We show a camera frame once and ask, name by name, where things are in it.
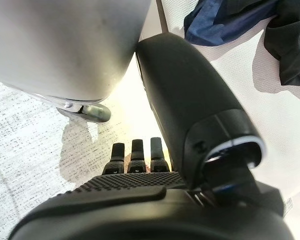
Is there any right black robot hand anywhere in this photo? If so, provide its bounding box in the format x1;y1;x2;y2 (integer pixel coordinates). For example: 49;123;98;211
8;33;295;240

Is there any navy blue garment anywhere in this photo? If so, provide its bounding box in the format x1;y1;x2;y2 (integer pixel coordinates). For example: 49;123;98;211
183;0;278;47

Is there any black garment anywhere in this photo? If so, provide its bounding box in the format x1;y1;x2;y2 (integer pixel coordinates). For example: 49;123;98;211
222;0;300;89

